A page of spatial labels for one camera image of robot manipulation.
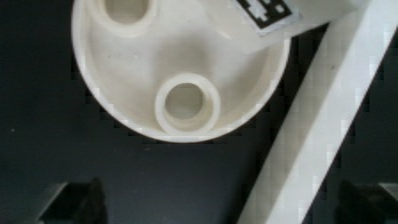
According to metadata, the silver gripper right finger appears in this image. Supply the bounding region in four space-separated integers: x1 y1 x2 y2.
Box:
337 181 398 224

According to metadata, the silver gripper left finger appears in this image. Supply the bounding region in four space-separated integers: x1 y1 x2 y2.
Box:
38 178 107 224

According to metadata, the white stool leg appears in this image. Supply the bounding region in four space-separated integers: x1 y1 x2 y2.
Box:
232 0 369 52

